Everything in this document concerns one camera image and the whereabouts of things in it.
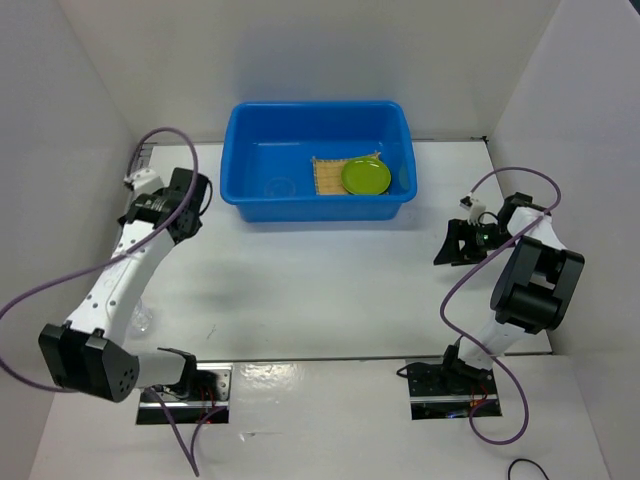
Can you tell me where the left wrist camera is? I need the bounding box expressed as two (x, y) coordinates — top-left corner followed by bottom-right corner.
(124, 168), (164, 195)

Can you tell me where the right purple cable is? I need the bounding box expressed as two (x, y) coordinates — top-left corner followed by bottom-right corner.
(439, 166), (562, 446)

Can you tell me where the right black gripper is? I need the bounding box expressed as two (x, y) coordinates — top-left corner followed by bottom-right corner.
(433, 218), (517, 266)

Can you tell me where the clear glass cup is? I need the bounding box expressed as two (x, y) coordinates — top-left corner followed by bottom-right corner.
(129, 300), (153, 337)
(264, 177), (296, 199)

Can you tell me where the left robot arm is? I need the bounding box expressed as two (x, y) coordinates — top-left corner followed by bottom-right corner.
(38, 168), (212, 402)

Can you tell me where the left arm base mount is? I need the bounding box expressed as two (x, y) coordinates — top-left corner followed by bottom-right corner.
(135, 362), (233, 426)

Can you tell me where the green plastic plate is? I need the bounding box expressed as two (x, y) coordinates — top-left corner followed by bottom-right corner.
(340, 156), (392, 195)

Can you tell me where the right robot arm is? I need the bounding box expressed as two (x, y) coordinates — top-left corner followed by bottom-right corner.
(427, 192), (585, 395)

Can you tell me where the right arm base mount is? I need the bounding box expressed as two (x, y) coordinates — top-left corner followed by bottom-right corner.
(396, 360), (502, 421)

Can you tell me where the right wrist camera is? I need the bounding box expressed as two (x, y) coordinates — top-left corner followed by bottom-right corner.
(460, 193), (486, 225)

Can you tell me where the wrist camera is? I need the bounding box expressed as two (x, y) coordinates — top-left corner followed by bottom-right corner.
(124, 168), (164, 195)
(460, 193), (486, 225)

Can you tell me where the woven bamboo mat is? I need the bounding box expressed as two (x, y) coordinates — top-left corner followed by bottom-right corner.
(311, 152), (383, 196)

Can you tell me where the black cable loop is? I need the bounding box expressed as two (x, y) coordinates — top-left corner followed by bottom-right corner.
(507, 457), (552, 480)

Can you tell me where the blue plastic bin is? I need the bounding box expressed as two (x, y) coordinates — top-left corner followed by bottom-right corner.
(219, 100), (418, 223)

